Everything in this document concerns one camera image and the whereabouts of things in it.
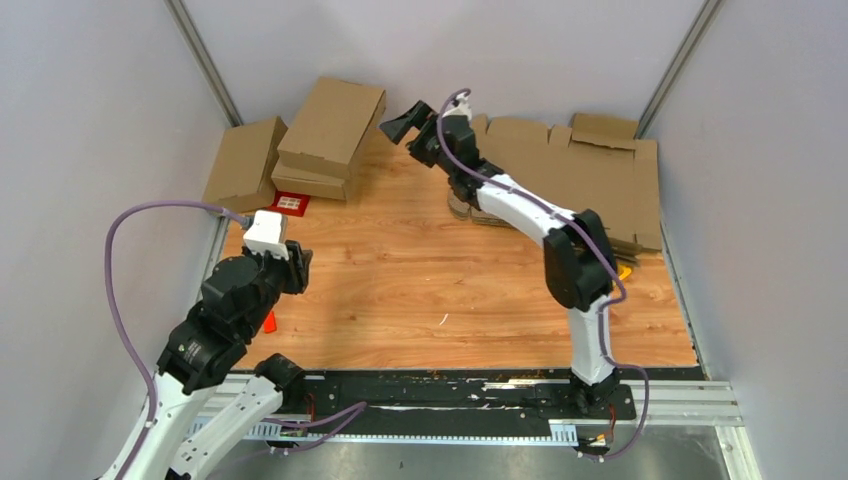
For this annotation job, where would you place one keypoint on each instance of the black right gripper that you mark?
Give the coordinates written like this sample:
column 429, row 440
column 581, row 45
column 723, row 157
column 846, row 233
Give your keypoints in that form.
column 417, row 117

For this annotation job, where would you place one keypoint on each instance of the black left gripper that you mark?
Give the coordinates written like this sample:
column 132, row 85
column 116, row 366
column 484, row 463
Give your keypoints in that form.
column 298, row 265

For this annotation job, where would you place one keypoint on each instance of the brown cardboard box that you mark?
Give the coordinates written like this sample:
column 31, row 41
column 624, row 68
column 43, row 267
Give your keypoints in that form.
column 329, row 127

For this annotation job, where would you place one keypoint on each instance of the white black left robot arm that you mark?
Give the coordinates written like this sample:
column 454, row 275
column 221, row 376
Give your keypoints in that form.
column 199, row 354

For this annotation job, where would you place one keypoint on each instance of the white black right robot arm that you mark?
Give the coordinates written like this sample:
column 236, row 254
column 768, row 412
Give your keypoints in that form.
column 579, row 266

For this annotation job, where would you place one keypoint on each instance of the folded cardboard box right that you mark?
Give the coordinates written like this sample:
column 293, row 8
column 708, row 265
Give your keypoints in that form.
column 311, row 175

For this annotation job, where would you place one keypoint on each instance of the folded cardboard box left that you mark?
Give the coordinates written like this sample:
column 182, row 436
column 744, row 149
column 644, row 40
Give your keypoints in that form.
column 240, row 179

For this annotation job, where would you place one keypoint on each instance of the red card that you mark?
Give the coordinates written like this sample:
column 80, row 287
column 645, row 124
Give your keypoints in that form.
column 290, row 204

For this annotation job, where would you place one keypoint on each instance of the small red block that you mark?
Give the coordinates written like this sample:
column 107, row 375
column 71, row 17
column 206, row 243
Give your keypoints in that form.
column 270, row 323

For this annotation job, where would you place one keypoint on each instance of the stack of flat cardboard sheets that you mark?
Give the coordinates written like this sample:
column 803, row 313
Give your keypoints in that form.
column 594, row 163

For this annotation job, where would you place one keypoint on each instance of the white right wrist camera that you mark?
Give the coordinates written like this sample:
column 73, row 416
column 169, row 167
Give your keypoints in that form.
column 458, row 106

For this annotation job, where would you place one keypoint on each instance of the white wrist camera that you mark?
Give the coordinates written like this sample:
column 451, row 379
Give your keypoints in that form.
column 458, row 106
column 266, row 235

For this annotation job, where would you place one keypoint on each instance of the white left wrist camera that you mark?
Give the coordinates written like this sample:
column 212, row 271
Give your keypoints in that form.
column 266, row 235

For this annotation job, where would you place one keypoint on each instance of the black metal base rail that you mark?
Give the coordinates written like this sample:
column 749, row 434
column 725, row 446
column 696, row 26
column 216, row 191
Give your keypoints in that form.
column 491, row 407

